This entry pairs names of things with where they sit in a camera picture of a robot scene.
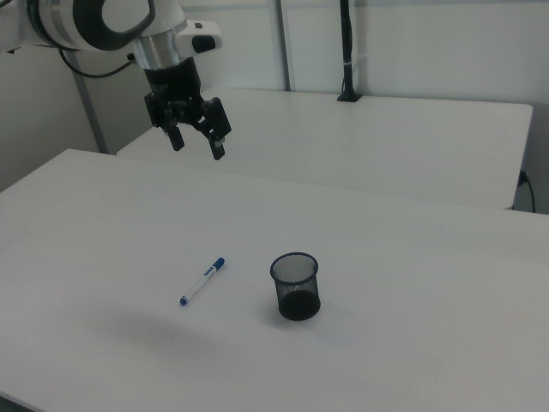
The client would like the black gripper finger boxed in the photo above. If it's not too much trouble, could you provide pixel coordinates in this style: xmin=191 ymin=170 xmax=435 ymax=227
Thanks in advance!
xmin=161 ymin=123 xmax=187 ymax=152
xmin=192 ymin=97 xmax=233 ymax=161

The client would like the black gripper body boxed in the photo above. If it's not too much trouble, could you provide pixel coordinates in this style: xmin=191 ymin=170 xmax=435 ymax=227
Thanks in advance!
xmin=143 ymin=57 xmax=207 ymax=130

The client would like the blue and white marker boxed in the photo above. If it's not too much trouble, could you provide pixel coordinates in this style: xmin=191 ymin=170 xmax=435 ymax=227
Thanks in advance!
xmin=178 ymin=257 xmax=226 ymax=306

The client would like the white side table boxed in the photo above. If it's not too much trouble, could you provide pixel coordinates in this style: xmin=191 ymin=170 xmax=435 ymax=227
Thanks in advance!
xmin=116 ymin=88 xmax=534 ymax=210

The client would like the black mesh pen cup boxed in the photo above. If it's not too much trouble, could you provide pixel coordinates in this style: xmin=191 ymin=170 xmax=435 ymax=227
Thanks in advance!
xmin=269 ymin=251 xmax=322 ymax=321

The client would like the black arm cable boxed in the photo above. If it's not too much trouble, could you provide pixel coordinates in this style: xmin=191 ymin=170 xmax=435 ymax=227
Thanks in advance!
xmin=58 ymin=47 xmax=137 ymax=79

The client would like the grey metal partition post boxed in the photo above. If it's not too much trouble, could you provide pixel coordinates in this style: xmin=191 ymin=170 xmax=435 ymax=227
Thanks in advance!
xmin=274 ymin=0 xmax=298 ymax=92
xmin=75 ymin=70 xmax=108 ymax=155

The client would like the black camera stand pole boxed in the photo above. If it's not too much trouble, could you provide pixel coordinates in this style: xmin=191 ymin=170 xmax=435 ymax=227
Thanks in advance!
xmin=336 ymin=0 xmax=362 ymax=103

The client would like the black wall cable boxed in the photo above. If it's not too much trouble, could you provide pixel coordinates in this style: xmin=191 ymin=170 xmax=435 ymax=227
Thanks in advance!
xmin=517 ymin=170 xmax=537 ymax=214

